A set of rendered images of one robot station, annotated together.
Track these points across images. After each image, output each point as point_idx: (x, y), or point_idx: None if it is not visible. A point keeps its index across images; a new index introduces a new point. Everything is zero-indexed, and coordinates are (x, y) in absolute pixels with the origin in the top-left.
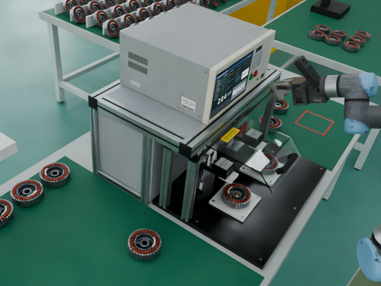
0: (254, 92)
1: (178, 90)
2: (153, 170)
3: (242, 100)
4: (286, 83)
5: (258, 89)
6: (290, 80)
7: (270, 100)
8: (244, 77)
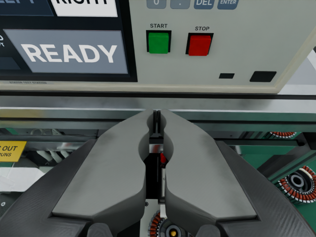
0: (176, 105)
1: None
2: None
3: (102, 100)
4: (120, 180)
5: (202, 106)
6: (197, 189)
7: (285, 155)
8: (85, 17)
